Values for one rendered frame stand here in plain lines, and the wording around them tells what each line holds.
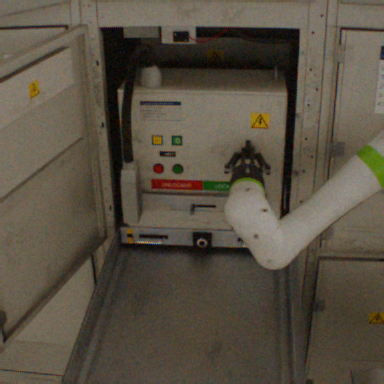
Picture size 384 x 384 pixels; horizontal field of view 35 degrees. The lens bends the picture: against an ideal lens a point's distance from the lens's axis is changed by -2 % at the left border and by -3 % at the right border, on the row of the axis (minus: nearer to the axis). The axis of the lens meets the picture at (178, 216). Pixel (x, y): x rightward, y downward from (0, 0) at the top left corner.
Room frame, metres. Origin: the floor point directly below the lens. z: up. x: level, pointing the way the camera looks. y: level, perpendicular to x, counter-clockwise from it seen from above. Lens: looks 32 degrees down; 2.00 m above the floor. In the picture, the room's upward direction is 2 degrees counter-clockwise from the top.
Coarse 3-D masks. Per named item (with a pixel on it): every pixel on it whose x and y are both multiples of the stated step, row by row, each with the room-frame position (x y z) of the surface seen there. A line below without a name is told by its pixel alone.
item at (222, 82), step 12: (168, 72) 1.86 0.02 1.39; (180, 72) 1.86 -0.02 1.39; (192, 72) 1.86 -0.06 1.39; (204, 72) 1.85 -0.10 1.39; (216, 72) 1.85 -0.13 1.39; (228, 72) 1.85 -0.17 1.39; (240, 72) 1.85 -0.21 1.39; (252, 72) 1.84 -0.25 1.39; (264, 72) 1.84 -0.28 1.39; (168, 84) 1.75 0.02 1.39; (180, 84) 1.75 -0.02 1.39; (192, 84) 1.74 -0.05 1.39; (204, 84) 1.74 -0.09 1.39; (216, 84) 1.74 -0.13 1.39; (228, 84) 1.73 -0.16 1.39; (240, 84) 1.73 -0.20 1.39; (252, 84) 1.73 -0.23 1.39; (264, 84) 1.73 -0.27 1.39; (276, 84) 1.73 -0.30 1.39; (120, 120) 1.71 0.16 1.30
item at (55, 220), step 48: (48, 48) 1.58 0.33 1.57; (0, 96) 1.38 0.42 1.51; (48, 96) 1.56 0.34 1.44; (0, 144) 1.39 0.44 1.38; (48, 144) 1.58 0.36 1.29; (96, 144) 1.76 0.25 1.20; (0, 192) 1.36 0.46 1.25; (48, 192) 1.55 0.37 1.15; (0, 240) 1.33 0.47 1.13; (48, 240) 1.51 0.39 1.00; (96, 240) 1.75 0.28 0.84; (0, 288) 1.29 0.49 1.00; (48, 288) 1.48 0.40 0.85; (0, 336) 1.22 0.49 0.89
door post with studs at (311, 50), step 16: (320, 0) 1.68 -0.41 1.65; (320, 16) 1.68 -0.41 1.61; (304, 32) 1.69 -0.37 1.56; (320, 32) 1.68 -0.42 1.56; (304, 48) 1.69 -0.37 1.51; (320, 48) 1.68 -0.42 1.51; (304, 64) 1.69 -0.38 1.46; (320, 64) 1.68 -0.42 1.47; (304, 80) 1.69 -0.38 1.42; (320, 80) 1.68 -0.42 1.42; (304, 96) 1.69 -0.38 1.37; (304, 112) 1.68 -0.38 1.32; (304, 128) 1.68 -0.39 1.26; (304, 144) 1.68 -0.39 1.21; (304, 160) 1.68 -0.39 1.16; (304, 176) 1.68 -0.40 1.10; (304, 192) 1.68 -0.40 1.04; (304, 256) 1.68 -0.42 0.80
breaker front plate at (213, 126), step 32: (160, 96) 1.69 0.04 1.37; (192, 96) 1.68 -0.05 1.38; (224, 96) 1.67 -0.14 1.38; (256, 96) 1.65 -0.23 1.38; (160, 128) 1.69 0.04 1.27; (192, 128) 1.68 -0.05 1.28; (224, 128) 1.67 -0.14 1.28; (160, 160) 1.69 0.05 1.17; (192, 160) 1.68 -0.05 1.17; (224, 160) 1.66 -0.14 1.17; (160, 192) 1.69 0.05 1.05; (192, 192) 1.68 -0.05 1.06; (224, 192) 1.66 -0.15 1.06; (160, 224) 1.69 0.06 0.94; (192, 224) 1.68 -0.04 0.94; (224, 224) 1.66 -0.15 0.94
